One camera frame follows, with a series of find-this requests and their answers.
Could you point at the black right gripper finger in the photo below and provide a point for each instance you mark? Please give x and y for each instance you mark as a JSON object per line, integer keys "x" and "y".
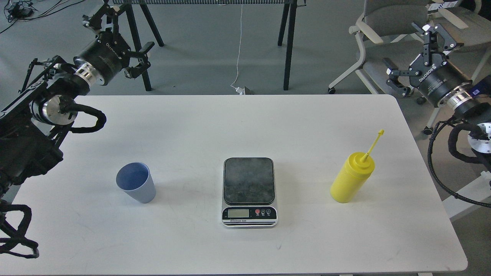
{"x": 394, "y": 73}
{"x": 436, "y": 39}

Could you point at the digital kitchen scale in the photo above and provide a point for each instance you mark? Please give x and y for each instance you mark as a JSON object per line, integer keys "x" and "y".
{"x": 249, "y": 198}

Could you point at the black-legged background table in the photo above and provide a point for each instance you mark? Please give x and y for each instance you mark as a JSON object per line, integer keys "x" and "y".
{"x": 214, "y": 49}

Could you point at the grey office chair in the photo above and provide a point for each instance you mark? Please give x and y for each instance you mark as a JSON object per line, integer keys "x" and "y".
{"x": 468, "y": 22}
{"x": 384, "y": 30}

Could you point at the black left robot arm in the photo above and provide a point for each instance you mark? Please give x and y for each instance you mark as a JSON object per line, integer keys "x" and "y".
{"x": 35, "y": 124}

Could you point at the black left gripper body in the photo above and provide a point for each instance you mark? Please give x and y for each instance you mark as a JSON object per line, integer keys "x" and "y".
{"x": 106, "y": 55}

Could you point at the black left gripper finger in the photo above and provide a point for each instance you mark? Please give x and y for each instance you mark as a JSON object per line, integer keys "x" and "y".
{"x": 142, "y": 58}
{"x": 95, "y": 20}

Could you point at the yellow squeeze bottle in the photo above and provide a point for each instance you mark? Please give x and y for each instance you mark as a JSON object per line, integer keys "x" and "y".
{"x": 356, "y": 170}

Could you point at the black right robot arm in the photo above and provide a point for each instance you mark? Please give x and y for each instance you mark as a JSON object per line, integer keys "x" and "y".
{"x": 469, "y": 139}

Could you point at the white side table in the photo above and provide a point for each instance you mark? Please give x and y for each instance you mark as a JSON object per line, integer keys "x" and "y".
{"x": 477, "y": 190}

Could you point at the blue plastic cup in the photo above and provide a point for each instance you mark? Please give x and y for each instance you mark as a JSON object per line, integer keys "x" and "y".
{"x": 135, "y": 180}

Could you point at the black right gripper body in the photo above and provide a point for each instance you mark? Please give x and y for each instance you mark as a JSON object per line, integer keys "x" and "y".
{"x": 436, "y": 79}

